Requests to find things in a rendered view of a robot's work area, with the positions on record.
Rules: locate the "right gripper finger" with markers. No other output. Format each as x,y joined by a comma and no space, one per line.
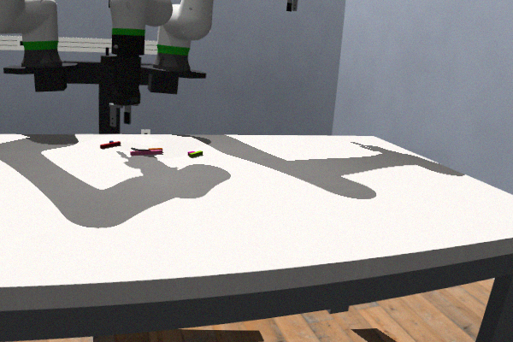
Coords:
127,114
113,115

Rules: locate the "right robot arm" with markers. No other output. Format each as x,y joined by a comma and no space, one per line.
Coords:
37,21

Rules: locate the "lime green rod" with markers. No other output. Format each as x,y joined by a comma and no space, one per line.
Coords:
197,153

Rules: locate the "pink rod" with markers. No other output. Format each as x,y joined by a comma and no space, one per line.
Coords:
145,152

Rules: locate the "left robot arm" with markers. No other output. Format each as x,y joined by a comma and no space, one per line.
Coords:
191,19

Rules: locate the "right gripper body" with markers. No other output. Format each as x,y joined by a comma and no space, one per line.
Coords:
127,68

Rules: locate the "red rod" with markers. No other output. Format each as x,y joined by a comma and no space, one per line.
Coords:
102,146

